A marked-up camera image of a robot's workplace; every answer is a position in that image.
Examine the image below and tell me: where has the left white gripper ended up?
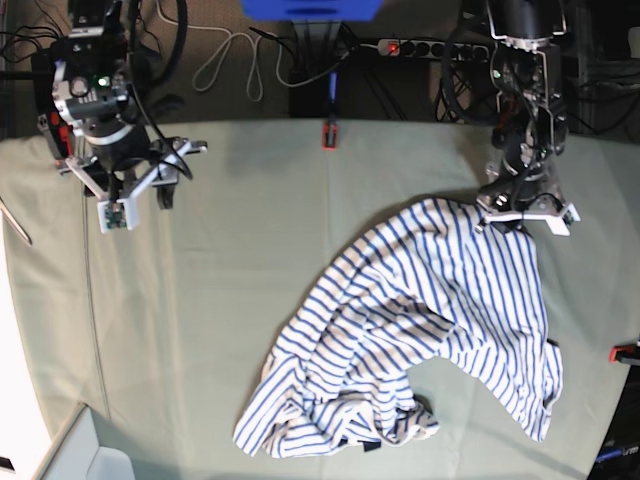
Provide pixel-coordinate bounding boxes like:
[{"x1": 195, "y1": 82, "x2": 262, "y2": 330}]
[{"x1": 475, "y1": 177, "x2": 581, "y2": 235}]

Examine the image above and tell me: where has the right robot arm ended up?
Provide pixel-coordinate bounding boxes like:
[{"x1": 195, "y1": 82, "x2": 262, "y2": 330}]
[{"x1": 51, "y1": 1, "x2": 208, "y2": 233}]

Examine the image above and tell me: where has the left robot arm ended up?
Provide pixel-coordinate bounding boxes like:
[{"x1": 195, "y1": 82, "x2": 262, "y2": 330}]
[{"x1": 441, "y1": 1, "x2": 580, "y2": 236}]

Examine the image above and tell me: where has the blue box overhead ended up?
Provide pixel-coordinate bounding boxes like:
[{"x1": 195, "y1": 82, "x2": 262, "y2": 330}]
[{"x1": 241, "y1": 0, "x2": 383, "y2": 21}]

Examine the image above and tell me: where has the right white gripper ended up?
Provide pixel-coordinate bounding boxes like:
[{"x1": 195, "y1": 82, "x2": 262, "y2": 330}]
[{"x1": 66, "y1": 138, "x2": 208, "y2": 234}]

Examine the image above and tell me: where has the black power strip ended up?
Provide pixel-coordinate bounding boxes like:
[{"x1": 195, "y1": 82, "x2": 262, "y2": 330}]
[{"x1": 376, "y1": 39, "x2": 491, "y2": 63}]

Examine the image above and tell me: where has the blue white striped t-shirt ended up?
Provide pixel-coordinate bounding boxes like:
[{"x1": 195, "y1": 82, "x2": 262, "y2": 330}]
[{"x1": 233, "y1": 198, "x2": 563, "y2": 459}]

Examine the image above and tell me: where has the red black clamp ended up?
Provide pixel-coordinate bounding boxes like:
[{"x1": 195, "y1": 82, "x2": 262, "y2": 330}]
[
  {"x1": 37, "y1": 112, "x2": 73, "y2": 175},
  {"x1": 609, "y1": 343, "x2": 640, "y2": 367},
  {"x1": 322, "y1": 72, "x2": 338, "y2": 150}
]

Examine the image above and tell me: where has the green table cloth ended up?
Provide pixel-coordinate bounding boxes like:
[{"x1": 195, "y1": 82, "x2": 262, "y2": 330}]
[{"x1": 1, "y1": 120, "x2": 639, "y2": 479}]

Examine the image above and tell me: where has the red black left clamp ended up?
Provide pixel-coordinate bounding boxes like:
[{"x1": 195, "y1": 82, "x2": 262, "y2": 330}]
[{"x1": 37, "y1": 112, "x2": 73, "y2": 175}]

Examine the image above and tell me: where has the red black right clamp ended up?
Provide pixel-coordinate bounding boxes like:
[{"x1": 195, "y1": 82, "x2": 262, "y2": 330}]
[{"x1": 609, "y1": 343, "x2": 640, "y2": 367}]

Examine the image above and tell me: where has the red black centre clamp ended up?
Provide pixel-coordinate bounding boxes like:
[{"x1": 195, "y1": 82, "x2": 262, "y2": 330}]
[{"x1": 322, "y1": 72, "x2": 338, "y2": 150}]

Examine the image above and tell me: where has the metal strip on cloth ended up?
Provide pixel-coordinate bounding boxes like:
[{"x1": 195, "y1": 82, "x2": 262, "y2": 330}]
[{"x1": 0, "y1": 198, "x2": 33, "y2": 246}]

